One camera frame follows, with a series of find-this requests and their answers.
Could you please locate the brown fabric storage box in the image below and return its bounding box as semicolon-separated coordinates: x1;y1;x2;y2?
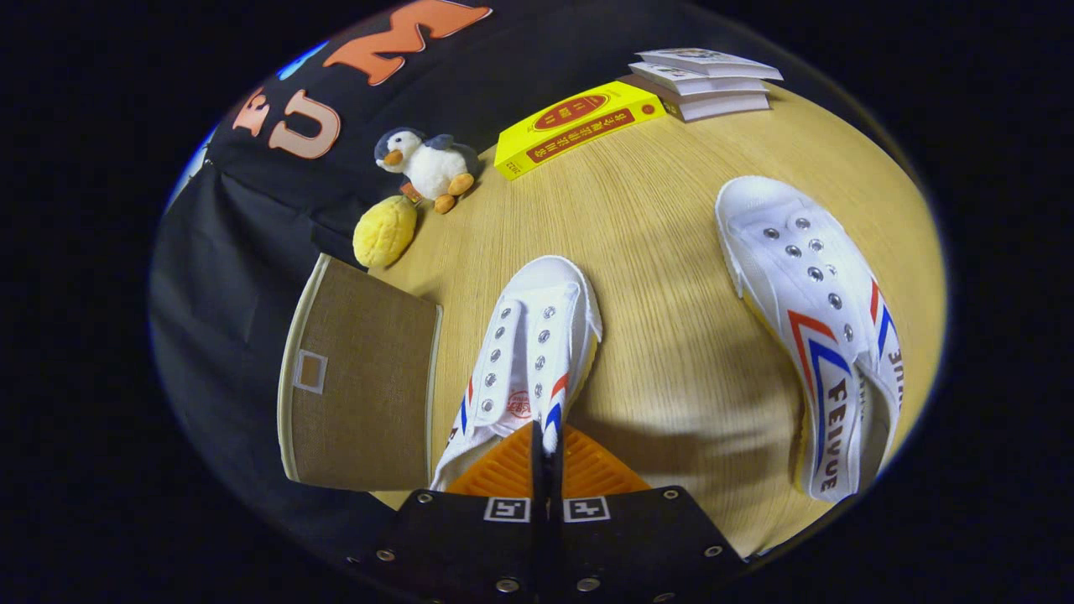
277;254;443;493

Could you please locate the penguin plush toy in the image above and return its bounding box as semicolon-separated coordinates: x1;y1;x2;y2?
373;127;481;215

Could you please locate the black backdrop cloth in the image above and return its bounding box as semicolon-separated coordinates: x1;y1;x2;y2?
149;0;915;555

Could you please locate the white striped canvas shoe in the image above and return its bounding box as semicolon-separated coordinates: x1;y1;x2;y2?
430;255;603;492
715;174;905;504

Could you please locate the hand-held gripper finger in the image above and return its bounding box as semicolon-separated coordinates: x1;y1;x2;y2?
550;424;748;604
344;419;546;604

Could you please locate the yellow bread plush toy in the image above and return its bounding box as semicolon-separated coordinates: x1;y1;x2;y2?
352;195;418;269

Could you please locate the yellow book with red label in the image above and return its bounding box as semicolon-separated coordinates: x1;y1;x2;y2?
493;81;668;181

